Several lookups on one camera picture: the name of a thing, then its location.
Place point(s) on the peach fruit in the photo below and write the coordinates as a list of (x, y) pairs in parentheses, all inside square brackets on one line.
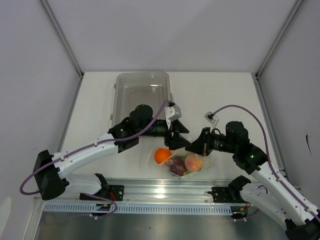
[(198, 162)]

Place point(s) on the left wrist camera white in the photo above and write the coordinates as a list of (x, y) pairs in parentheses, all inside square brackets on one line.
[(172, 113)]

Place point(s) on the aluminium frame post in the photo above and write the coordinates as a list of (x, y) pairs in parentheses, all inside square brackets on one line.
[(280, 36), (53, 21)]

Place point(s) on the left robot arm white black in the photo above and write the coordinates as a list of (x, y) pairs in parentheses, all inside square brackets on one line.
[(54, 173)]

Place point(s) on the orange fruit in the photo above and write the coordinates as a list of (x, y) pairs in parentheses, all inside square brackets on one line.
[(161, 154)]

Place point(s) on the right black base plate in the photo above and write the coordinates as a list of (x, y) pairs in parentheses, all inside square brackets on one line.
[(226, 195)]

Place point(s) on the right aluminium frame post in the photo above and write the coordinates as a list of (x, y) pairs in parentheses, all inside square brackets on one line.
[(280, 36)]

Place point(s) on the clear grey plastic bin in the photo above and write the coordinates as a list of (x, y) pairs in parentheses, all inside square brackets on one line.
[(139, 88)]

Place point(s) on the aluminium rail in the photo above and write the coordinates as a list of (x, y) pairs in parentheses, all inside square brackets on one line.
[(175, 191)]

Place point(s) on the dark red apple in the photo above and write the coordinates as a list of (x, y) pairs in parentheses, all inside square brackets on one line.
[(177, 167)]

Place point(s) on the slotted cable duct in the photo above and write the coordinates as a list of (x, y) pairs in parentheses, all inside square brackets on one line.
[(133, 208)]

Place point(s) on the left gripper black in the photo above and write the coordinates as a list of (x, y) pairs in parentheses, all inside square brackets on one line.
[(177, 141)]

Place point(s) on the left aluminium frame post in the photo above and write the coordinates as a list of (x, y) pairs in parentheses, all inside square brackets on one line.
[(53, 21)]

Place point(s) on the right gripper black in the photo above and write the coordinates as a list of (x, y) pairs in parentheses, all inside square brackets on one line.
[(201, 145)]

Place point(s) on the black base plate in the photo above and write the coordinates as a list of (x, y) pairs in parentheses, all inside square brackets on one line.
[(226, 195), (112, 192)]

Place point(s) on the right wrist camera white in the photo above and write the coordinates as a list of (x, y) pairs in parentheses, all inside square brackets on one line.
[(212, 119)]

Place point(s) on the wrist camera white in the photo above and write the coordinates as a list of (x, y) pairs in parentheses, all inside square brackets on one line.
[(212, 119), (172, 113)]

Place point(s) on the green lettuce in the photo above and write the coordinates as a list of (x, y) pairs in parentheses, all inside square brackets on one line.
[(188, 163)]

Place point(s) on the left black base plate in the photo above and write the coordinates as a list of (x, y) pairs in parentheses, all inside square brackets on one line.
[(112, 192)]

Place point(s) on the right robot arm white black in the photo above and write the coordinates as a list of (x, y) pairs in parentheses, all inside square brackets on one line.
[(299, 218)]

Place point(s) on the clear zip top bag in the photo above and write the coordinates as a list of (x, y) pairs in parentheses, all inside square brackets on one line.
[(208, 163)]

